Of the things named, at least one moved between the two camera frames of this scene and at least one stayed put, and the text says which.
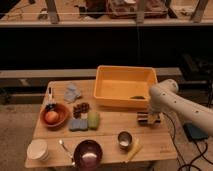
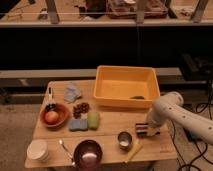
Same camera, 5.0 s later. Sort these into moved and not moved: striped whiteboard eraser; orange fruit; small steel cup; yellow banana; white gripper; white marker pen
Moved: white gripper; striped whiteboard eraser
Not moved: white marker pen; yellow banana; small steel cup; orange fruit
